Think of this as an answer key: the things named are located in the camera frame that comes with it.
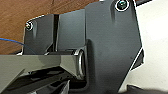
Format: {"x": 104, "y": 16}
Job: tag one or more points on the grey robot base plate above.
{"x": 113, "y": 40}

